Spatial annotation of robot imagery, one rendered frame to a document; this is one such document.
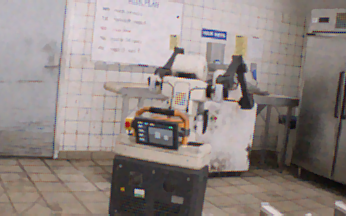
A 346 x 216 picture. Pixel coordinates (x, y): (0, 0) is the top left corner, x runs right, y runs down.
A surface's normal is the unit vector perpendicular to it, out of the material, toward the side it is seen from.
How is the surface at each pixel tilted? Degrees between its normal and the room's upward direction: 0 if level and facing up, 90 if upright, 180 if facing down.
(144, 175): 90
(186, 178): 90
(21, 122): 90
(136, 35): 90
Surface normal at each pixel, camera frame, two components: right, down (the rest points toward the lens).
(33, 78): 0.37, 0.16
